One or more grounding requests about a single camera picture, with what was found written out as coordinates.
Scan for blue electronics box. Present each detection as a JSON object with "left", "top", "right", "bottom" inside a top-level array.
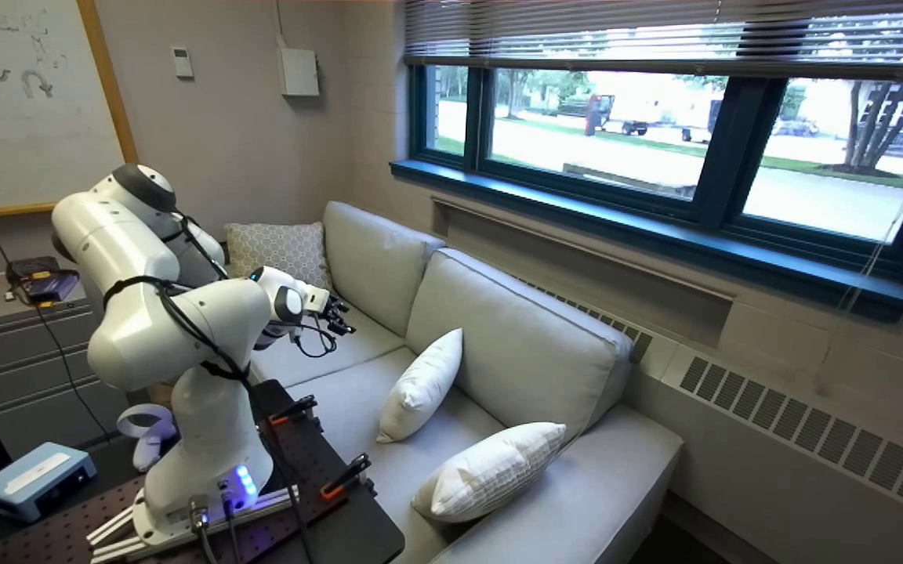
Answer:
[{"left": 0, "top": 440, "right": 100, "bottom": 527}]

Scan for grey fabric couch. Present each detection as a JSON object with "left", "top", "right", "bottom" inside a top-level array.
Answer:
[{"left": 223, "top": 196, "right": 688, "bottom": 564}]

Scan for horizontal window blinds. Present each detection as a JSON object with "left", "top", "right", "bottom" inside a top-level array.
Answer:
[{"left": 402, "top": 0, "right": 903, "bottom": 77}]

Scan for grey patterned pillow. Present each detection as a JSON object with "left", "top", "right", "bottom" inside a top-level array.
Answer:
[{"left": 223, "top": 218, "right": 332, "bottom": 292}]

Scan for tree trunk outside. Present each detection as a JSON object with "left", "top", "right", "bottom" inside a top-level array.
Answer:
[{"left": 841, "top": 74, "right": 903, "bottom": 175}]

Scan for plain white pillow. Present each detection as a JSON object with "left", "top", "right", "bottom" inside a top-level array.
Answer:
[
  {"left": 372, "top": 326, "right": 468, "bottom": 446},
  {"left": 431, "top": 416, "right": 572, "bottom": 527}
]

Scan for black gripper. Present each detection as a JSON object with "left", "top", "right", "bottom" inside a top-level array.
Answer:
[{"left": 308, "top": 296, "right": 357, "bottom": 339}]

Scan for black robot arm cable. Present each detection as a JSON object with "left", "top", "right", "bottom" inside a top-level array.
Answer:
[{"left": 100, "top": 212, "right": 354, "bottom": 564}]

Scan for wide teal framed window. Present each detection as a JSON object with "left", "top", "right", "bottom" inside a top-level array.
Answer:
[{"left": 389, "top": 55, "right": 903, "bottom": 323}]

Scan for black device with blue part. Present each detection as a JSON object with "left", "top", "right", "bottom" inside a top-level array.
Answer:
[{"left": 6, "top": 255, "right": 85, "bottom": 307}]

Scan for silver robot base rail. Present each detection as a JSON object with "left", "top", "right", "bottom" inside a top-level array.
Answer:
[{"left": 85, "top": 480, "right": 305, "bottom": 564}]

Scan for black orange clamp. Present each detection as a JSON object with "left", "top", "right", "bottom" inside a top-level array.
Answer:
[
  {"left": 321, "top": 451, "right": 372, "bottom": 501},
  {"left": 264, "top": 391, "right": 321, "bottom": 431}
]

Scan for beige radiator cover with grille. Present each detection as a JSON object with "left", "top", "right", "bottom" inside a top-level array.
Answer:
[{"left": 558, "top": 292, "right": 903, "bottom": 564}]

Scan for white wall thermostat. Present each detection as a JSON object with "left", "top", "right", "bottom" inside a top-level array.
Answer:
[{"left": 170, "top": 45, "right": 197, "bottom": 86}]

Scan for wood framed whiteboard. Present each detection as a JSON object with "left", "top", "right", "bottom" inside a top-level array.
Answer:
[{"left": 0, "top": 0, "right": 140, "bottom": 227}]

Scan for black robot table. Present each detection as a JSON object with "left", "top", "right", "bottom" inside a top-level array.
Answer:
[{"left": 0, "top": 375, "right": 409, "bottom": 564}]

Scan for grey filing cabinet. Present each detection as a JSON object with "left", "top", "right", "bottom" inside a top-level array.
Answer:
[{"left": 0, "top": 274, "right": 132, "bottom": 462}]

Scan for white wall box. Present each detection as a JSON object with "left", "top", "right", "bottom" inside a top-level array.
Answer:
[{"left": 279, "top": 45, "right": 324, "bottom": 102}]

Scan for perforated brown mat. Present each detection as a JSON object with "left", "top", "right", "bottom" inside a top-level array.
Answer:
[{"left": 0, "top": 472, "right": 157, "bottom": 564}]

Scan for white truck outside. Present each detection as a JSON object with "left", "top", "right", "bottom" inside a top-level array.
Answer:
[{"left": 583, "top": 91, "right": 726, "bottom": 147}]

